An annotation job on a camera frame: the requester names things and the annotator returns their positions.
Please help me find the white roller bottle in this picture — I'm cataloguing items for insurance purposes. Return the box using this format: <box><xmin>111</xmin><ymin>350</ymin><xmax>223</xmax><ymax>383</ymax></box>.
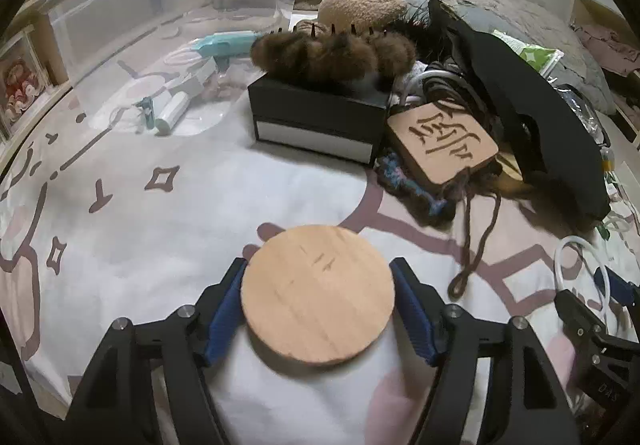
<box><xmin>154</xmin><ymin>91</ymin><xmax>190</xmax><ymax>136</ymax></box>

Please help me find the long wooden shelf unit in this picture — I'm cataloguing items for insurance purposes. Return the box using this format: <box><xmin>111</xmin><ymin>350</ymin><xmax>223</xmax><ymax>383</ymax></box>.
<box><xmin>0</xmin><ymin>0</ymin><xmax>71</xmax><ymax>146</ymax></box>

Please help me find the green white wipes packet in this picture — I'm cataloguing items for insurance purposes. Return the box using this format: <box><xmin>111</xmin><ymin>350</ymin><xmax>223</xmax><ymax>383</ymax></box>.
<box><xmin>492</xmin><ymin>30</ymin><xmax>563</xmax><ymax>73</ymax></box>

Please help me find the grey duvet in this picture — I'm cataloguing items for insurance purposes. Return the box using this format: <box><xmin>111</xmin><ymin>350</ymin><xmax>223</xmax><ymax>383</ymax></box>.
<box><xmin>297</xmin><ymin>0</ymin><xmax>617</xmax><ymax>116</ymax></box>

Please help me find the brown yarn cord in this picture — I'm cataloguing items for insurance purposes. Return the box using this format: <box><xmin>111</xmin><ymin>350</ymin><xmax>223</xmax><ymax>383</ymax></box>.
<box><xmin>447</xmin><ymin>170</ymin><xmax>503</xmax><ymax>301</ymax></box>

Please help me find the beige fuzzy slipper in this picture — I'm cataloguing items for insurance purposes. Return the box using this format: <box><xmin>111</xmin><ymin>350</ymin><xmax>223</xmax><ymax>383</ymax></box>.
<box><xmin>317</xmin><ymin>0</ymin><xmax>408</xmax><ymax>33</ymax></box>

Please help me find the white plastic device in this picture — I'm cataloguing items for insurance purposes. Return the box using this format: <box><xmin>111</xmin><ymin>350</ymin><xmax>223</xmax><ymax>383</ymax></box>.
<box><xmin>164</xmin><ymin>59</ymin><xmax>217</xmax><ymax>96</ymax></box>

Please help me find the small teal tool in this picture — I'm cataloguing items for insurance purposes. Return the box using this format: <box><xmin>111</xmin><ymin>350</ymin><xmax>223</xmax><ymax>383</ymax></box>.
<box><xmin>134</xmin><ymin>96</ymin><xmax>154</xmax><ymax>129</ymax></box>

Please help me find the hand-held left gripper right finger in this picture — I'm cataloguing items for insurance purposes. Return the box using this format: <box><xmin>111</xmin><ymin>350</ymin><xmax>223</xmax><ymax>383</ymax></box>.
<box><xmin>389</xmin><ymin>256</ymin><xmax>576</xmax><ymax>445</ymax></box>

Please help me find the round wooden coaster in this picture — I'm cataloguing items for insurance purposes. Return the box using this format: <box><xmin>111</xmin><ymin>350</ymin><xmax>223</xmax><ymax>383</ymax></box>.
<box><xmin>241</xmin><ymin>224</ymin><xmax>396</xmax><ymax>367</ymax></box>

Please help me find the clear plastic storage bin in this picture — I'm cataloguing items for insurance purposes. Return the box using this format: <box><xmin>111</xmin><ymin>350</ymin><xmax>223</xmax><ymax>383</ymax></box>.
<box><xmin>30</xmin><ymin>0</ymin><xmax>306</xmax><ymax>138</ymax></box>

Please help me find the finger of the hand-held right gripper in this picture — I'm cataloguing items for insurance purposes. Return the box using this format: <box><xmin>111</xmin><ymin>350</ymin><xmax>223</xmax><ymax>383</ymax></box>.
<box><xmin>554</xmin><ymin>289</ymin><xmax>640</xmax><ymax>361</ymax></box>
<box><xmin>594</xmin><ymin>266</ymin><xmax>640</xmax><ymax>308</ymax></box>

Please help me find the black box with white front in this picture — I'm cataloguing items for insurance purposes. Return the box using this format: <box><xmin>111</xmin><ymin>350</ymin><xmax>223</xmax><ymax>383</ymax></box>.
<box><xmin>247</xmin><ymin>70</ymin><xmax>393</xmax><ymax>164</ymax></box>

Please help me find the pink clothes pile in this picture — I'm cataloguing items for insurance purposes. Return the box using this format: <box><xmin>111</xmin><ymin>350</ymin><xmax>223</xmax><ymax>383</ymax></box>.
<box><xmin>575</xmin><ymin>22</ymin><xmax>640</xmax><ymax>76</ymax></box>

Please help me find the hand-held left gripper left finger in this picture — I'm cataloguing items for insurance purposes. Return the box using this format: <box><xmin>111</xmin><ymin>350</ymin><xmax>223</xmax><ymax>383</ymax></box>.
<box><xmin>65</xmin><ymin>257</ymin><xmax>251</xmax><ymax>445</ymax></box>

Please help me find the black cloth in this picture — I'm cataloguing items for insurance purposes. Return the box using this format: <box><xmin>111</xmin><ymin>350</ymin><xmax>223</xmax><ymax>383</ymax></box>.
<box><xmin>425</xmin><ymin>0</ymin><xmax>613</xmax><ymax>220</ymax></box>

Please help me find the clear plastic wrapper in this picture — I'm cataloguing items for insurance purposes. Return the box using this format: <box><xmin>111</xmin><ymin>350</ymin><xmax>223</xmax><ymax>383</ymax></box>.
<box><xmin>550</xmin><ymin>84</ymin><xmax>612</xmax><ymax>146</ymax></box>

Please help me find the square carved wooden coaster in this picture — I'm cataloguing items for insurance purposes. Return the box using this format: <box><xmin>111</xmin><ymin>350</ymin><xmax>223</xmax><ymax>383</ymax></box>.
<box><xmin>386</xmin><ymin>101</ymin><xmax>500</xmax><ymax>186</ymax></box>

